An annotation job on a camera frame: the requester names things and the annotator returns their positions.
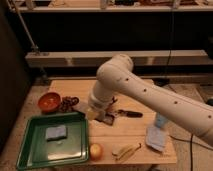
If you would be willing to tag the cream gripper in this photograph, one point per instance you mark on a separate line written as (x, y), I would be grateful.
(91, 113)

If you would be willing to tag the blue cloth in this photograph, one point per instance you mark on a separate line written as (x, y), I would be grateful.
(156, 138)

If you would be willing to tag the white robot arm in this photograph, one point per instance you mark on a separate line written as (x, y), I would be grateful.
(116, 75)

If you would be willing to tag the green plastic tray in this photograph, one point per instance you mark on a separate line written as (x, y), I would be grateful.
(36, 152)

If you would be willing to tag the dark red bowl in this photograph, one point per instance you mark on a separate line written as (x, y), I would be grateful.
(113, 101)

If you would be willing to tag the brown grape bunch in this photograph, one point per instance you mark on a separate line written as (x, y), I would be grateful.
(68, 103)

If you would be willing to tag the yellow apple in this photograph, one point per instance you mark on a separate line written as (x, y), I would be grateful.
(96, 151)

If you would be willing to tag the blue sponge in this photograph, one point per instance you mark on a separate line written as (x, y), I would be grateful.
(55, 133)

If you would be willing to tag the orange bowl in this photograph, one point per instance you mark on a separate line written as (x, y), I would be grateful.
(49, 102)

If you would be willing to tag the yellow banana peel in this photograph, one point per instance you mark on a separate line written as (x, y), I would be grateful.
(124, 151)

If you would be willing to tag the wooden shelf beam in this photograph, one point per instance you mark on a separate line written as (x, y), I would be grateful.
(140, 58)

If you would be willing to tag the metal diagonal pole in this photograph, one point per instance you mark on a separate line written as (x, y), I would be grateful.
(35, 49)

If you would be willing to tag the black handled knife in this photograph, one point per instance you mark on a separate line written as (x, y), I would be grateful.
(126, 113)

